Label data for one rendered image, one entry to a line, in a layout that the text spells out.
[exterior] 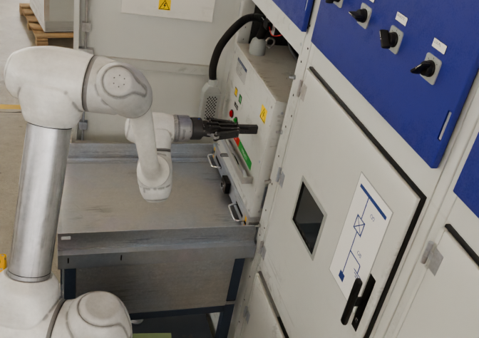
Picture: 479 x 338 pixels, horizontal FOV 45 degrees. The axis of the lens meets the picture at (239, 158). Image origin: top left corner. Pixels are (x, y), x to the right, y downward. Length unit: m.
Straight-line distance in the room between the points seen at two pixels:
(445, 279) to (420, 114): 0.31
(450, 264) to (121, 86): 0.75
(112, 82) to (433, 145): 0.67
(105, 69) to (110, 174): 1.10
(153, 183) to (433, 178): 0.93
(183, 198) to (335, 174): 0.91
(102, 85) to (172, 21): 1.08
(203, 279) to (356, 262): 0.89
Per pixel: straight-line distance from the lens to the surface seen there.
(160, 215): 2.16
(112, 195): 2.24
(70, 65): 1.34
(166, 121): 1.88
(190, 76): 2.43
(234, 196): 2.21
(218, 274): 2.17
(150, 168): 1.72
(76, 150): 2.42
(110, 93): 1.28
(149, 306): 2.22
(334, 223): 1.49
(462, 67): 1.09
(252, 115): 2.05
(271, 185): 1.93
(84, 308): 1.45
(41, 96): 1.35
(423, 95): 1.17
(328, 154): 1.51
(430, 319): 1.19
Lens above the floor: 2.17
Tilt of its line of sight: 31 degrees down
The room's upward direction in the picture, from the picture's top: 11 degrees clockwise
